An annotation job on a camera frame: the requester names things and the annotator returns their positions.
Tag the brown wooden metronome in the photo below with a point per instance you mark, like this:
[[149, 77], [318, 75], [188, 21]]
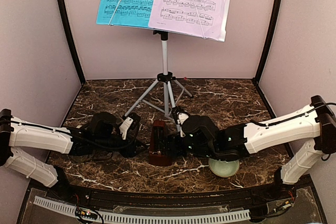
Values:
[[159, 154]]

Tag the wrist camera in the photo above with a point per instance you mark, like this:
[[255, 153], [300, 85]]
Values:
[[130, 123], [179, 116]]

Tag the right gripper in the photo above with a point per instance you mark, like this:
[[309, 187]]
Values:
[[172, 138]]

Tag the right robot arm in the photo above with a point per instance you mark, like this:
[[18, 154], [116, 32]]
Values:
[[314, 123]]

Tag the grey slotted cable duct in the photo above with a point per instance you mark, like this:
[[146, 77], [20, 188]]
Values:
[[139, 215]]

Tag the pale green ceramic bowl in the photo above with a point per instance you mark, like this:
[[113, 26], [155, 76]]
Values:
[[223, 168]]

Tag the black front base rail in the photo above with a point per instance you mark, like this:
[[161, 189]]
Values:
[[253, 197]]

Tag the purple sheet music page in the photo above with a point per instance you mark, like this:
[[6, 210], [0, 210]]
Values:
[[200, 18]]

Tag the grey folding music stand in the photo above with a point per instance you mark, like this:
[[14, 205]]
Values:
[[166, 77]]

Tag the right black frame post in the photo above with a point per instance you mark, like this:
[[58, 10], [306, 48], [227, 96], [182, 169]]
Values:
[[268, 40]]

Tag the left black frame post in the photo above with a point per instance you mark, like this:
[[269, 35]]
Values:
[[70, 40]]

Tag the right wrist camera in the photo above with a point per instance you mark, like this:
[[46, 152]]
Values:
[[179, 116]]

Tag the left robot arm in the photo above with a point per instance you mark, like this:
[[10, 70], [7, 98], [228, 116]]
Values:
[[101, 133]]

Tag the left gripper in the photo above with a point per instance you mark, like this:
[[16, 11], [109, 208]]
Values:
[[129, 150]]

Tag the black frame post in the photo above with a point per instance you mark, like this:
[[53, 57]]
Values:
[[268, 40], [70, 40]]

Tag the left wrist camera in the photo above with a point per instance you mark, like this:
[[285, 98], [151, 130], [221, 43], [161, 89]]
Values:
[[130, 123]]

